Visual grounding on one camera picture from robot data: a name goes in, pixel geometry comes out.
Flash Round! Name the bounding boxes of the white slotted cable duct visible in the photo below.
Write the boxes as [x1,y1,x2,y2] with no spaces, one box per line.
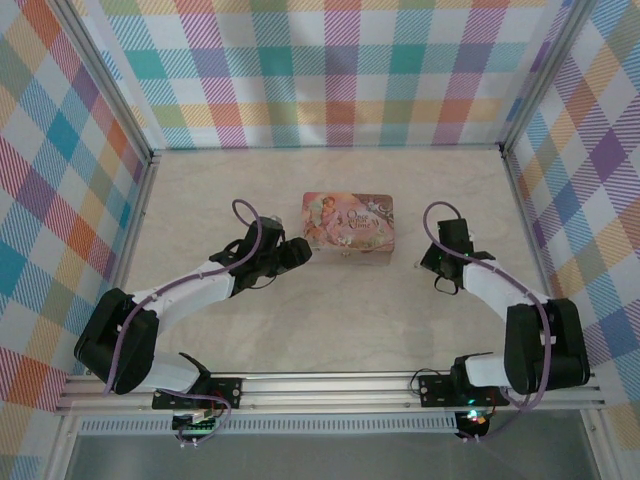
[78,412,459,436]

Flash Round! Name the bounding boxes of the grey metal panel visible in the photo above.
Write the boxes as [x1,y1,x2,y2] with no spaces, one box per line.
[63,433,601,480]

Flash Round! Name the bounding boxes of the thin black cable loop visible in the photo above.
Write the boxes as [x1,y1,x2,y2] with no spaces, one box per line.
[432,273,462,298]

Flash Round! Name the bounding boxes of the aluminium side floor rail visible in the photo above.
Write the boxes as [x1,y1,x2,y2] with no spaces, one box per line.
[501,149,556,301]
[117,152,164,296]

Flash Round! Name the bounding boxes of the thin aluminium floor rail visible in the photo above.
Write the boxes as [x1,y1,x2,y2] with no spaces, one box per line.
[149,145,504,154]

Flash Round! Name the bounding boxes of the circuit board with green lights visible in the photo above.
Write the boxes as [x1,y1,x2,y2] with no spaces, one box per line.
[172,409,221,434]

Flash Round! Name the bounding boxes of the aluminium frame post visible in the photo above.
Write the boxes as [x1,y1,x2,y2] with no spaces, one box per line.
[62,0,154,169]
[498,0,596,154]

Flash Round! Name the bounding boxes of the circuit board with orange part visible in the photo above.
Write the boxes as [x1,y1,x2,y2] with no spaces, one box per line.
[458,408,490,429]

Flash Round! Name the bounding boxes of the pink illustrated tin box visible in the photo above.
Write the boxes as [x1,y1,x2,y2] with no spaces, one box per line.
[301,191,396,268]

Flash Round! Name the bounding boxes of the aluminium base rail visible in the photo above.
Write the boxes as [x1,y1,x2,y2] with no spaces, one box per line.
[54,372,607,416]

